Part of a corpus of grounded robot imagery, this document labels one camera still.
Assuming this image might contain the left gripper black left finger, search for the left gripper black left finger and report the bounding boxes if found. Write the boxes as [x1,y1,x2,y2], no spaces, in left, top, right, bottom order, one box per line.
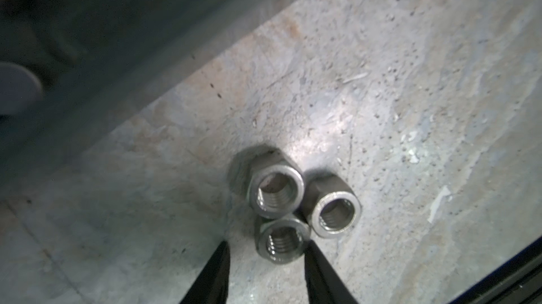
[180,240,231,304]

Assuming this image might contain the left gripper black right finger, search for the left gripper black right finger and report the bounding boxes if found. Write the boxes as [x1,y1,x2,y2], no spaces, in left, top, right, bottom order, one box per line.
[304,240,358,304]

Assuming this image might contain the silver hex nut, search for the silver hex nut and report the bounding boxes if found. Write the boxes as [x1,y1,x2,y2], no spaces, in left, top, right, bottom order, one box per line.
[254,213,311,264]
[300,174,363,239]
[228,145,306,219]

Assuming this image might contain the smoky clear compartment organizer box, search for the smoky clear compartment organizer box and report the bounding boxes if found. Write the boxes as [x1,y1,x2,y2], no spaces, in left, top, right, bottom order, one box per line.
[1,0,295,187]

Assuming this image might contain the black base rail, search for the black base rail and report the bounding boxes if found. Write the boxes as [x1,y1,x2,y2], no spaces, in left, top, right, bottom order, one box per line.
[451,239,541,304]

